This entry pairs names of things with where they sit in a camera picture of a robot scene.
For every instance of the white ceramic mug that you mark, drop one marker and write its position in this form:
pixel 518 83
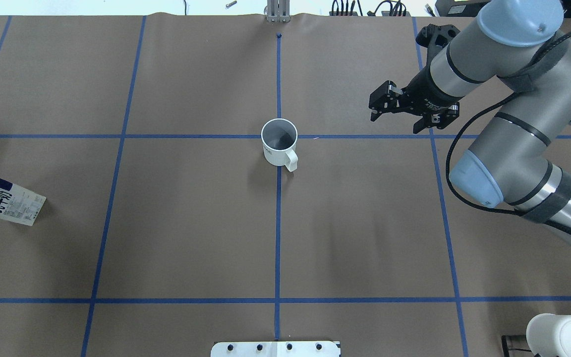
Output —
pixel 279 139

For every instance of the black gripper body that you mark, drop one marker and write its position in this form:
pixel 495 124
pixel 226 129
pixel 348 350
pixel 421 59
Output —
pixel 427 92

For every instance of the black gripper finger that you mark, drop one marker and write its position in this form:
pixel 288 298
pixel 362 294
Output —
pixel 425 122
pixel 376 114

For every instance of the white mug on rack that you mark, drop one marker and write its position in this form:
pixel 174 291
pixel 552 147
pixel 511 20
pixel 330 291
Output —
pixel 549 335

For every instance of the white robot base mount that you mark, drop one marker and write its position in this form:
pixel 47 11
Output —
pixel 277 349

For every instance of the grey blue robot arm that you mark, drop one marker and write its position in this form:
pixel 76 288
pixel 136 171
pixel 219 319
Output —
pixel 503 171

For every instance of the black wire mug rack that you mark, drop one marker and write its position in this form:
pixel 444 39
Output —
pixel 515 346

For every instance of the blue white milk carton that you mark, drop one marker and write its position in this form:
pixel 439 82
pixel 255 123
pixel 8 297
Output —
pixel 19 205

